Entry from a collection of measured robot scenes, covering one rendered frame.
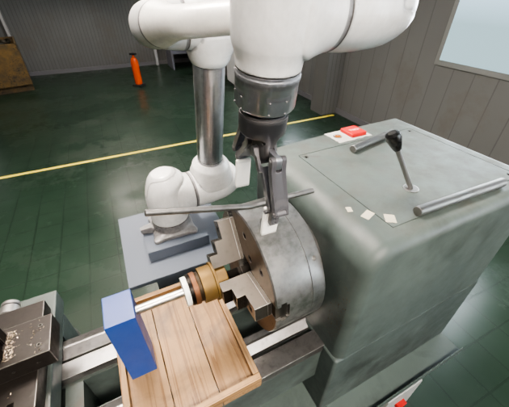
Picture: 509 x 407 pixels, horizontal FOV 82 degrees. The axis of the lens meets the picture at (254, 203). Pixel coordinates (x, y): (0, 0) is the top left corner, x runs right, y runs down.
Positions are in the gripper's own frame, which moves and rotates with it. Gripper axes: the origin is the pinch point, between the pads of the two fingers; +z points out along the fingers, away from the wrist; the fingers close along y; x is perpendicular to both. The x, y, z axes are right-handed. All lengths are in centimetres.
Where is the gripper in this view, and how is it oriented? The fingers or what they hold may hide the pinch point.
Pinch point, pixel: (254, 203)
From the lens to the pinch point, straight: 57.5
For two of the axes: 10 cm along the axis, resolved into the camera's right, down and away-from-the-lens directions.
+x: 9.2, -2.2, 3.2
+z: -0.7, 7.0, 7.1
